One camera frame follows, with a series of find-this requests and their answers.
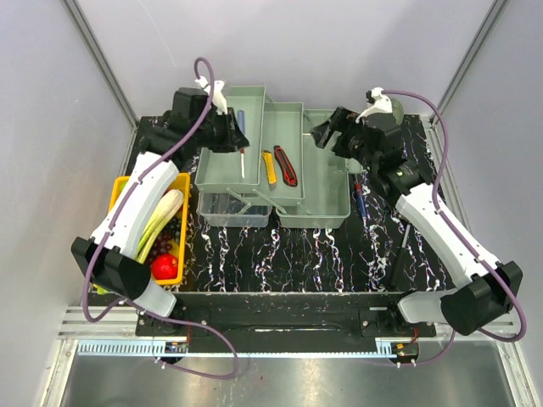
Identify blue red screwdriver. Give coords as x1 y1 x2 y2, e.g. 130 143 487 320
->
354 182 368 219

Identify green melon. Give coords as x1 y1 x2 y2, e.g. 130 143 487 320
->
390 98 404 125

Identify red black utility tool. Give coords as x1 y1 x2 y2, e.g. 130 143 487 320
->
274 145 298 187

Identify translucent green tool box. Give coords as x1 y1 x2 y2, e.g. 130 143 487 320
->
194 86 351 229

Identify yellow plastic bin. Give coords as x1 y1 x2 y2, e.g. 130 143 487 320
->
95 172 192 293

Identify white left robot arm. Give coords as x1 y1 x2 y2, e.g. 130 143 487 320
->
70 75 249 335

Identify red apple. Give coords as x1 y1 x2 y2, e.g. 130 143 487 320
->
151 254 178 280

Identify aluminium frame post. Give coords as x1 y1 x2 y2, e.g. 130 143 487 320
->
60 0 139 129
437 0 510 114

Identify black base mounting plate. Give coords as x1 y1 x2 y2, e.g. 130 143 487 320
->
136 293 436 354

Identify white green leek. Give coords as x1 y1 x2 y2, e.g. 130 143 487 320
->
136 189 184 264

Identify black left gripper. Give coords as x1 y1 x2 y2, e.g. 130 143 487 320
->
193 107 249 153

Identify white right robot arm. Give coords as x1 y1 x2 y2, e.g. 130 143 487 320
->
311 87 527 342

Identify left aluminium frame post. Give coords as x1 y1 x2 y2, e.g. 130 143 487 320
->
60 0 139 129

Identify small red screwdriver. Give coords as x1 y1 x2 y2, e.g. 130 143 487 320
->
237 109 248 179

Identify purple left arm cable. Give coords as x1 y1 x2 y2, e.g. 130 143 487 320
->
80 58 242 378

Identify white slotted cable duct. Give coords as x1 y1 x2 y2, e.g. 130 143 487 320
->
76 339 417 362

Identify yellow utility knife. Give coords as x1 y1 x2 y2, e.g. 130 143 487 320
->
261 150 277 190

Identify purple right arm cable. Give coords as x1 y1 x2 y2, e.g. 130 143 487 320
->
383 88 529 368

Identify right aluminium frame post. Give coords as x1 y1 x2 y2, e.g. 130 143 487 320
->
437 0 510 114

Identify dark purple grapes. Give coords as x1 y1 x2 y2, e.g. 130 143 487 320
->
143 212 182 265

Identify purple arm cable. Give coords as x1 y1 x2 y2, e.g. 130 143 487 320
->
80 58 242 378
383 88 529 368

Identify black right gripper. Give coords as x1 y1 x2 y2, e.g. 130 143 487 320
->
310 107 377 172

